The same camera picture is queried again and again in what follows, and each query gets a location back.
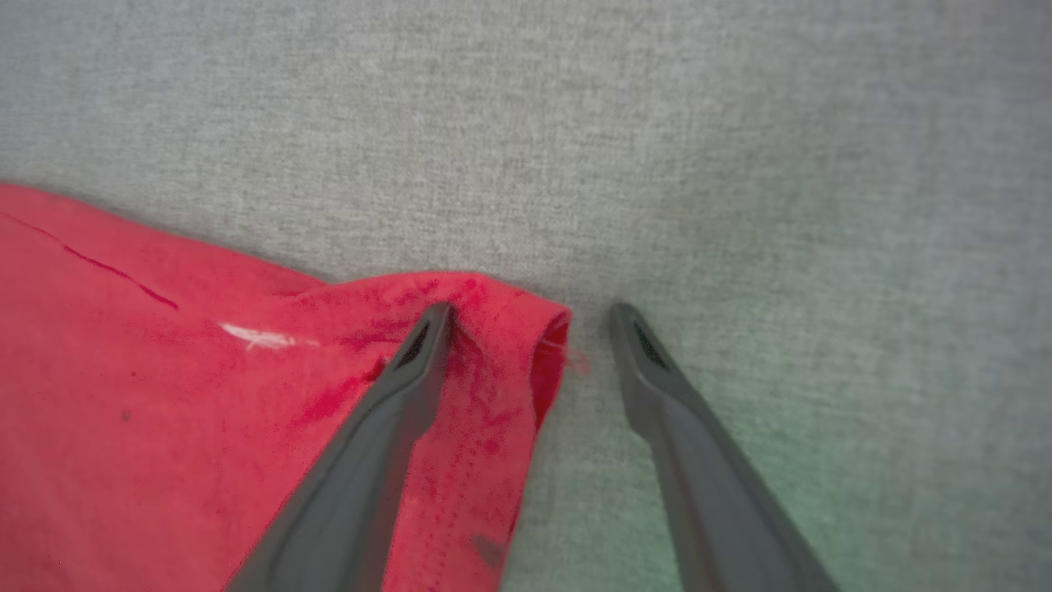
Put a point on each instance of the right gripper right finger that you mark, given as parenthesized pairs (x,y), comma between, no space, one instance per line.
(707,493)

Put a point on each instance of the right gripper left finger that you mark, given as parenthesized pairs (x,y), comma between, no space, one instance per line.
(362,477)

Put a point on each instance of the red Bulls 23 jersey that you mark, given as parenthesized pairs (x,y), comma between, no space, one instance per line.
(123,411)

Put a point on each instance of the grey fabric sofa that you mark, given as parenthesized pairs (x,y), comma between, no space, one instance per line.
(740,164)

